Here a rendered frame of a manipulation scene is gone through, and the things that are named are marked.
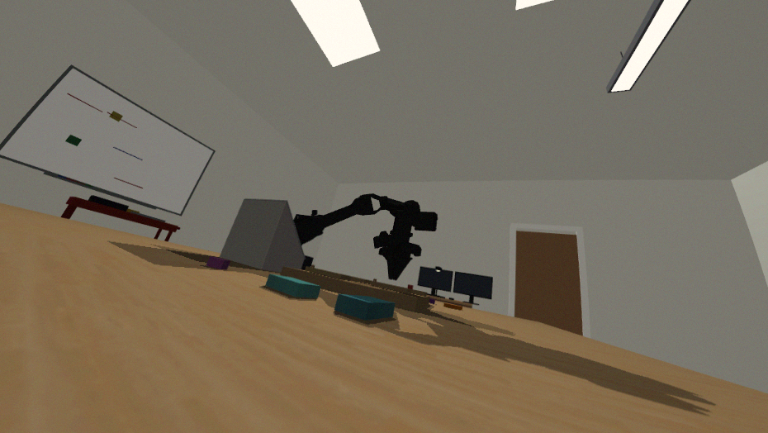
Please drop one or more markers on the teal rectangular block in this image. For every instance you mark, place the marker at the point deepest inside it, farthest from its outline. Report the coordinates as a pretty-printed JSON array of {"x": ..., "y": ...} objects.
[
  {"x": 364, "y": 307},
  {"x": 292, "y": 286}
]

